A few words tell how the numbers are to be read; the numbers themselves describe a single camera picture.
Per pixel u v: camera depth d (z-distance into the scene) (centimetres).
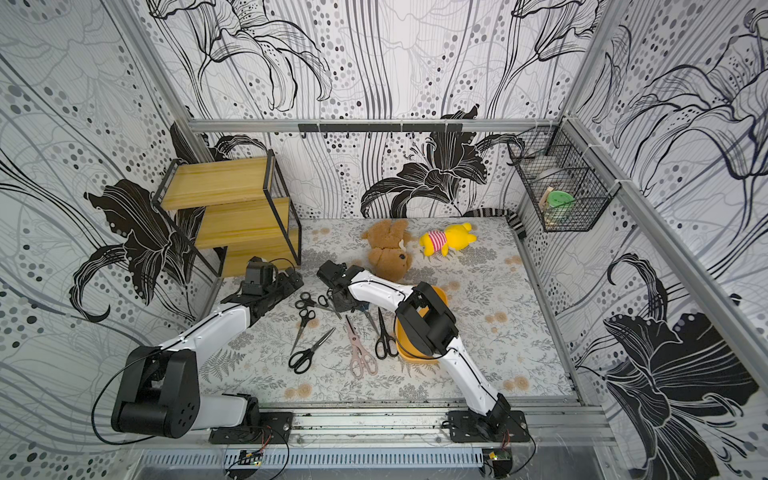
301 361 84
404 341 82
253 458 72
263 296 69
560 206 71
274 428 73
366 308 95
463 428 71
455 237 107
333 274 77
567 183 80
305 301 96
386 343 87
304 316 93
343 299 73
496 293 98
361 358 85
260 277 69
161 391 42
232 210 100
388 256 98
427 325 56
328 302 96
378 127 91
